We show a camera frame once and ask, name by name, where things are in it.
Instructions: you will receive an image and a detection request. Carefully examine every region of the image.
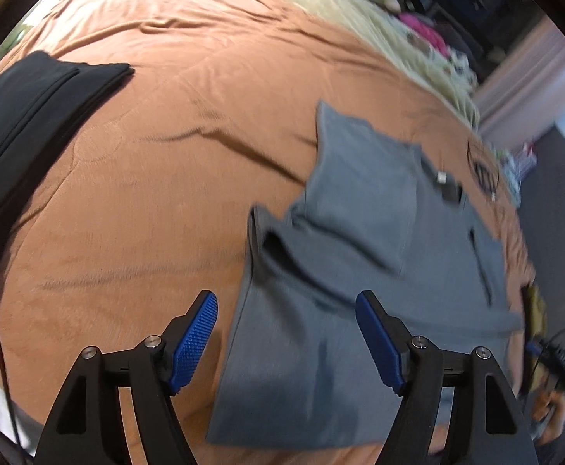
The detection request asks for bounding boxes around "coiled black cable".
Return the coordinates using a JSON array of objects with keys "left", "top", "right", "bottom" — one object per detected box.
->
[{"left": 467, "top": 138, "right": 501, "bottom": 202}]

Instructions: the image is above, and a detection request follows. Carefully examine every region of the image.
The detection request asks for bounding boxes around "pink curtain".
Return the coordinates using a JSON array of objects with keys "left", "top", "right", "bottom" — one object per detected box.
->
[{"left": 476, "top": 14, "right": 565, "bottom": 146}]

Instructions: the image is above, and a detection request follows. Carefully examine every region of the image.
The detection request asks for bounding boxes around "person's right hand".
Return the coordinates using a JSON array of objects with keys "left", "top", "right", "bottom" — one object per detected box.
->
[{"left": 534, "top": 387, "right": 565, "bottom": 446}]

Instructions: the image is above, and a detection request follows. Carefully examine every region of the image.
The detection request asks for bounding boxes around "beige duvet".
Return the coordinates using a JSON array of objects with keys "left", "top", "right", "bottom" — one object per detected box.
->
[{"left": 224, "top": 0, "right": 482, "bottom": 127}]

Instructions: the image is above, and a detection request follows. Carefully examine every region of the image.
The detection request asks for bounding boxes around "khaki folded garment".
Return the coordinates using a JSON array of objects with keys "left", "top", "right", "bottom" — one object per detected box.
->
[{"left": 525, "top": 283, "right": 549, "bottom": 344}]

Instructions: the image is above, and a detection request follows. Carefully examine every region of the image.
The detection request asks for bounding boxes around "orange blanket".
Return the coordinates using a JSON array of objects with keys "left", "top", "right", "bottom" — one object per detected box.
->
[{"left": 0, "top": 0, "right": 535, "bottom": 465}]

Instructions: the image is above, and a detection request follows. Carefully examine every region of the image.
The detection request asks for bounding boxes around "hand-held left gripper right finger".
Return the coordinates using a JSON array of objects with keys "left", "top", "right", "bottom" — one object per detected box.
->
[{"left": 355, "top": 291, "right": 537, "bottom": 465}]

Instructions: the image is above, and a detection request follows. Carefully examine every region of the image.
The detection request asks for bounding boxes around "grey t-shirt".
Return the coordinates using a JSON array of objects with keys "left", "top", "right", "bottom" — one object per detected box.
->
[{"left": 207, "top": 99, "right": 528, "bottom": 449}]

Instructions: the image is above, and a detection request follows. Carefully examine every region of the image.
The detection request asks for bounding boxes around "black printed folded t-shirt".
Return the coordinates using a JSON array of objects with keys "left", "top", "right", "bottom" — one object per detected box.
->
[{"left": 0, "top": 51, "right": 135, "bottom": 342}]

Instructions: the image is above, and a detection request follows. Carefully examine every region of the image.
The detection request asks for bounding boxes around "pink cloth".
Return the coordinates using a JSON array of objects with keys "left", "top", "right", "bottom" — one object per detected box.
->
[{"left": 399, "top": 10, "right": 453, "bottom": 56}]

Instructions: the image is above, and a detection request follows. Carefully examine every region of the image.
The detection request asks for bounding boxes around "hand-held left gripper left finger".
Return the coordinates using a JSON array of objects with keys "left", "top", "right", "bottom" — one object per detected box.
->
[{"left": 34, "top": 291, "right": 218, "bottom": 465}]

